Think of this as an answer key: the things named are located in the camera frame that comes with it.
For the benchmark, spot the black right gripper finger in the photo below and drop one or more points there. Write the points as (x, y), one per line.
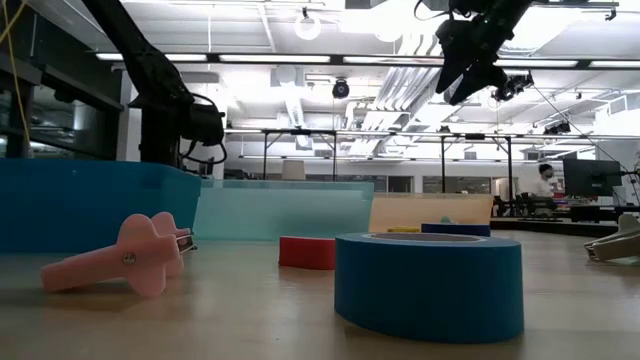
(480, 77)
(452, 65)

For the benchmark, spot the dark blue block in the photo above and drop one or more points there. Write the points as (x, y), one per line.
(455, 229)

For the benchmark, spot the white staple remover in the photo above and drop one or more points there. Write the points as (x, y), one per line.
(617, 247)

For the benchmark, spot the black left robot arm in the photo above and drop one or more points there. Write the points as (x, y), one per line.
(150, 70)

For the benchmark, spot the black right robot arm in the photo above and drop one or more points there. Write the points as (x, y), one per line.
(515, 6)

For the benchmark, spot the pink staple remover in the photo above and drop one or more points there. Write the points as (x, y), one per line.
(145, 260)

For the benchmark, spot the red mini stapler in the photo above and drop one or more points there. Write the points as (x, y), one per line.
(307, 252)

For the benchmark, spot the light blue tape roll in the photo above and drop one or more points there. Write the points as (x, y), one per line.
(425, 290)

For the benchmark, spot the black ceiling spotlight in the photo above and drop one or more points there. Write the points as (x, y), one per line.
(512, 86)

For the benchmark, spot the translucent teal plastic bin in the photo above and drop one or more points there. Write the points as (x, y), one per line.
(280, 210)

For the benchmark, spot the person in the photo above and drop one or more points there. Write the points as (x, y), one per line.
(542, 187)

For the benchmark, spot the round white ceiling lamp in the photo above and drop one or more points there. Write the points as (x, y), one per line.
(297, 27)

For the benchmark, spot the translucent orange plastic bin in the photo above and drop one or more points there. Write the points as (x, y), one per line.
(430, 207)

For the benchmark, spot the black computer monitor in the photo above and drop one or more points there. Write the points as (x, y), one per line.
(592, 177)

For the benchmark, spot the black gantry frame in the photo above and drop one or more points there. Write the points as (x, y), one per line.
(300, 132)
(475, 136)

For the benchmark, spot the black ceiling camera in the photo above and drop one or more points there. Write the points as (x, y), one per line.
(341, 89)

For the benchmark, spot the black aluminium table frame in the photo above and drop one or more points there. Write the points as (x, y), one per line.
(550, 227)

